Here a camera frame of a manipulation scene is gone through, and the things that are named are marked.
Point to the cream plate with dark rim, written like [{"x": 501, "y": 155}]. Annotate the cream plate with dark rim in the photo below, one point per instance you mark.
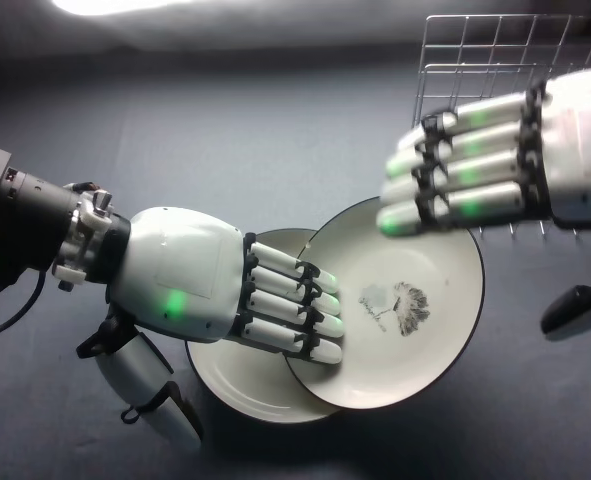
[
  {"x": 400, "y": 345},
  {"x": 235, "y": 380}
]

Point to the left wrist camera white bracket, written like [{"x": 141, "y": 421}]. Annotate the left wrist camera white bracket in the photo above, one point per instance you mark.
[{"x": 97, "y": 210}]

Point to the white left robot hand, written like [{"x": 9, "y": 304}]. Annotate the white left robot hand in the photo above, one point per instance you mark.
[{"x": 185, "y": 270}]

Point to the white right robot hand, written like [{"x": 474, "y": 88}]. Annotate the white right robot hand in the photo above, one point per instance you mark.
[{"x": 575, "y": 150}]

